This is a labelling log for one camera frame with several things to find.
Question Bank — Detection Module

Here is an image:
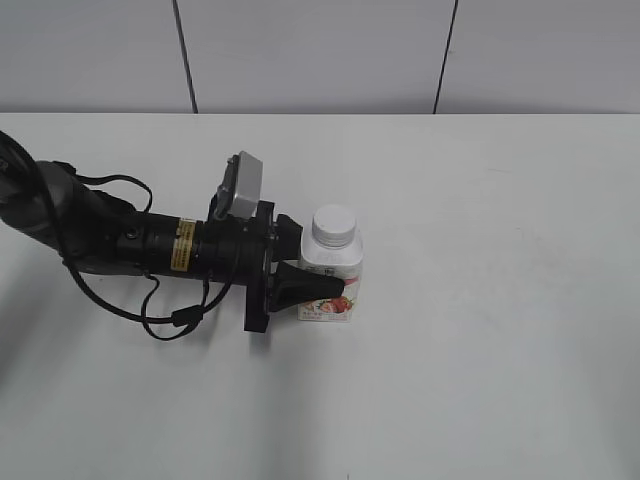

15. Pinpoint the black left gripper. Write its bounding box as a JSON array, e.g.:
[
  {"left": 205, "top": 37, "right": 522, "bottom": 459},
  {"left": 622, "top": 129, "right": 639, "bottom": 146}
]
[{"left": 192, "top": 201, "right": 345, "bottom": 333}]

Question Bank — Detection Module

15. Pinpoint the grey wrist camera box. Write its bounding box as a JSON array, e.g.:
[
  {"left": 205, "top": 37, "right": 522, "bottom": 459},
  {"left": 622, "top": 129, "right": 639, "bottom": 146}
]
[{"left": 213, "top": 151, "right": 263, "bottom": 220}]

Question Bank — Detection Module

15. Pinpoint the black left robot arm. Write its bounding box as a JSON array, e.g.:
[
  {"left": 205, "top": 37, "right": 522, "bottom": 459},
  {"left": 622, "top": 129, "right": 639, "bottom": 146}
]
[{"left": 1, "top": 135, "right": 345, "bottom": 336}]

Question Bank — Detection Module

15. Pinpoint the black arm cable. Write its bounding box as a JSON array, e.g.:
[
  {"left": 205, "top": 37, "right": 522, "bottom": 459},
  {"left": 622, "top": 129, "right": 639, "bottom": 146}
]
[{"left": 0, "top": 130, "right": 240, "bottom": 342}]

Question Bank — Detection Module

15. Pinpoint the white plastic bottle cap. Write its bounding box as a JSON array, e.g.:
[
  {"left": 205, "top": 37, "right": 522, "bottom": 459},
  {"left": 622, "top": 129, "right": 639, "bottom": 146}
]
[{"left": 311, "top": 204, "right": 357, "bottom": 248}]

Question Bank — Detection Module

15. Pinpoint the white strawberry yogurt bottle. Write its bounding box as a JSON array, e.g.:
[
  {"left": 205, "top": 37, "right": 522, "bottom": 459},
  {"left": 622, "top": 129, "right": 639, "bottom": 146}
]
[{"left": 297, "top": 230, "right": 363, "bottom": 324}]

